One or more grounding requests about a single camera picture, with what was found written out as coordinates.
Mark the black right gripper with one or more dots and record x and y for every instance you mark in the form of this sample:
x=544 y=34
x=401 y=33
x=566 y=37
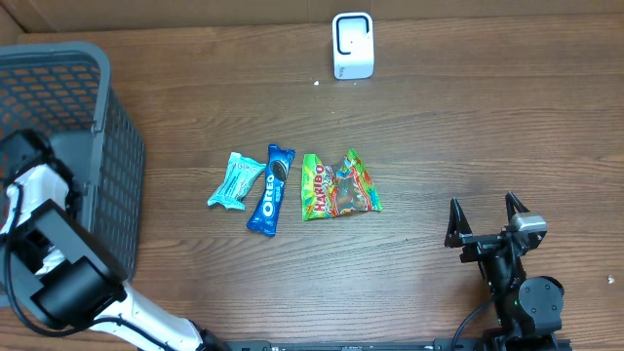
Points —
x=457 y=235

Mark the green Haribo gummy bag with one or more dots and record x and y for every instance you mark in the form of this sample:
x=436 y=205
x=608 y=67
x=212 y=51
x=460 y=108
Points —
x=329 y=191

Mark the blue Oreo cookie pack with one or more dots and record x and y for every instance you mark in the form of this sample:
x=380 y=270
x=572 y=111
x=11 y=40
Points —
x=266 y=214

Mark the teal snack packet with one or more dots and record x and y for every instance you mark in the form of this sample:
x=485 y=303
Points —
x=240 y=175

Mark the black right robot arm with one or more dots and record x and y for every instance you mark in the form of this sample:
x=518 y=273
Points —
x=528 y=310

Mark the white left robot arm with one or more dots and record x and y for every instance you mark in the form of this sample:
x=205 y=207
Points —
x=58 y=278

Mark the white barcode scanner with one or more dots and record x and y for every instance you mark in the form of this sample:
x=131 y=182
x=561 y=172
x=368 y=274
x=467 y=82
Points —
x=352 y=46

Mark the grey plastic mesh basket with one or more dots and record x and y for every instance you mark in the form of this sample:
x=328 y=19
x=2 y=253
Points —
x=64 y=91

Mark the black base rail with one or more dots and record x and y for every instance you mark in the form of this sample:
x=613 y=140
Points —
x=438 y=344

